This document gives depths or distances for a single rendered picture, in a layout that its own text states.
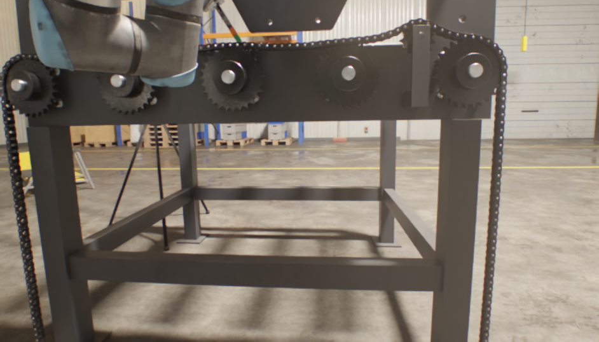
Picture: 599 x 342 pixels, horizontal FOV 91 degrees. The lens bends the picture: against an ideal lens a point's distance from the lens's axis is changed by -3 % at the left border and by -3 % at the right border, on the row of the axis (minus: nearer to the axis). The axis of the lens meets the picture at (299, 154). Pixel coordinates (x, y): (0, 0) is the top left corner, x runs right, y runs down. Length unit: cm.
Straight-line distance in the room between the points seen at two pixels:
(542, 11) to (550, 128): 350
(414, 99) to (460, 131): 16
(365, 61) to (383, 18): 966
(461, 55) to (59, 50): 79
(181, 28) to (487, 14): 74
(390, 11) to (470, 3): 962
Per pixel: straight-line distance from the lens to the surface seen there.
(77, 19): 51
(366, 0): 1055
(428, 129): 1033
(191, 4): 57
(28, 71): 114
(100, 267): 116
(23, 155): 559
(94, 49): 52
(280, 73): 85
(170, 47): 56
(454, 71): 84
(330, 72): 79
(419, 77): 80
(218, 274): 99
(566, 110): 1226
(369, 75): 80
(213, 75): 82
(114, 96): 97
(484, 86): 88
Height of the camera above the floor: 75
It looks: 7 degrees down
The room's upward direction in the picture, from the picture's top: 1 degrees counter-clockwise
